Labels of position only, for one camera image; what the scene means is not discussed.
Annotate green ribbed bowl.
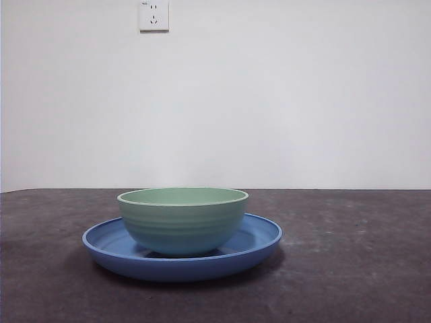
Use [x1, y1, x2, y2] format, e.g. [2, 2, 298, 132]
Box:
[117, 187, 250, 256]

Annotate blue round plate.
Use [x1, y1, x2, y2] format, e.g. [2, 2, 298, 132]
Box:
[81, 212, 283, 283]

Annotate white wall socket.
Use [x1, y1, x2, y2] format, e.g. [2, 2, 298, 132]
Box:
[139, 0, 170, 34]

